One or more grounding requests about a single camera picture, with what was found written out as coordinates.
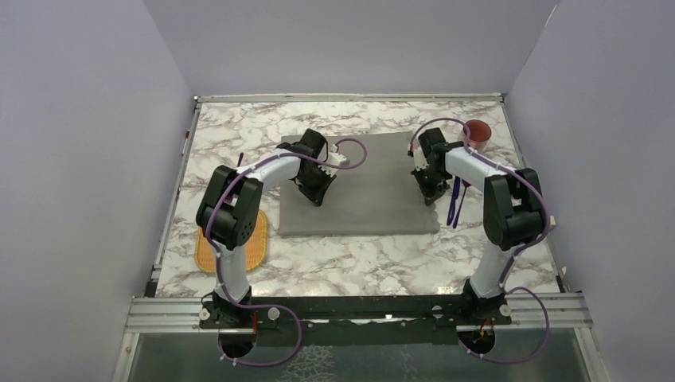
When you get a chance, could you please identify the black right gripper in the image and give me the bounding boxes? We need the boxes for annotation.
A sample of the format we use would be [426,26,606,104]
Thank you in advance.
[412,163,451,205]

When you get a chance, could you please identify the grey scalloped cloth placemat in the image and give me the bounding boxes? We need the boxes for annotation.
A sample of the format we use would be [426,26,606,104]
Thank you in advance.
[279,132,440,236]

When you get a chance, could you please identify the woven yellow wicker tray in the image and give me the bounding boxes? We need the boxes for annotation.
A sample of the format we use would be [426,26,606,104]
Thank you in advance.
[194,208,269,275]

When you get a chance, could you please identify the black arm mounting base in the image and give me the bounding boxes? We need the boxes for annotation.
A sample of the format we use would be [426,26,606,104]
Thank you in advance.
[198,294,511,347]

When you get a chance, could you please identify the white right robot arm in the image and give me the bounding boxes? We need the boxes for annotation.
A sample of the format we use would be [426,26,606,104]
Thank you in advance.
[408,128,550,324]

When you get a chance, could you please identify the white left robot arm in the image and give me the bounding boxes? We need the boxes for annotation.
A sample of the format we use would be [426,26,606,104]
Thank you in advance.
[196,129,353,327]

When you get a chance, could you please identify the purple iridescent knife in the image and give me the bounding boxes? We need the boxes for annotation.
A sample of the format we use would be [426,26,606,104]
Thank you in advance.
[447,177,461,228]

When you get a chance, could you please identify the purple iridescent spoon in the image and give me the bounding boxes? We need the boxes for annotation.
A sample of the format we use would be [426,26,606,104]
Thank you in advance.
[452,180,470,228]

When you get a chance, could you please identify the pink patterned cup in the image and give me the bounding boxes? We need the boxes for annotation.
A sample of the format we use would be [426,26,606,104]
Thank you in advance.
[458,119,492,154]

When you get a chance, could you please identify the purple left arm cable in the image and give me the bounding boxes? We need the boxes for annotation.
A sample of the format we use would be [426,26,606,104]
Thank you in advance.
[204,138,369,368]

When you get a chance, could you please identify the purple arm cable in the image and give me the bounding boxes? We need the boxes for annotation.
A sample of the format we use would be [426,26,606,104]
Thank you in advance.
[408,116,554,366]
[204,138,369,368]

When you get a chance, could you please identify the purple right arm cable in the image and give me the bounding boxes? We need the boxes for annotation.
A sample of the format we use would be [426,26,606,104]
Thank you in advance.
[408,116,554,366]

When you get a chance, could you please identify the aluminium table frame rail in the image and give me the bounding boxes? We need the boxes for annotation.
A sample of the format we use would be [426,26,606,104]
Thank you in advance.
[111,298,217,381]

